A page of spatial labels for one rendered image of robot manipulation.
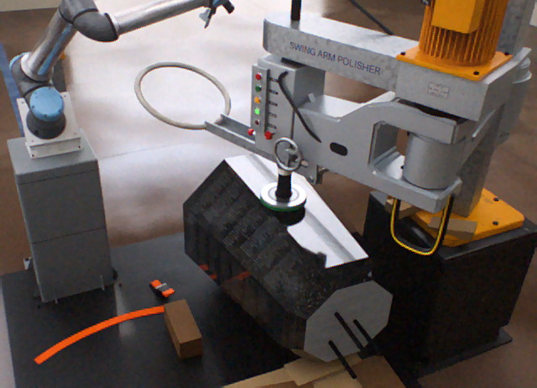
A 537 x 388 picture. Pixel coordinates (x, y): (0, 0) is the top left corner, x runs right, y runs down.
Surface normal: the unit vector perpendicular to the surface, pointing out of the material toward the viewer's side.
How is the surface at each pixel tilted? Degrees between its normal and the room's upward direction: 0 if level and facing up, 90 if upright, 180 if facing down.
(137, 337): 0
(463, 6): 90
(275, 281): 45
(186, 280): 0
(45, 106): 51
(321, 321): 90
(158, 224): 0
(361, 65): 90
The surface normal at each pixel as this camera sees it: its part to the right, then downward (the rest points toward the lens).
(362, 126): -0.64, 0.39
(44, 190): 0.44, 0.49
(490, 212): 0.04, -0.85
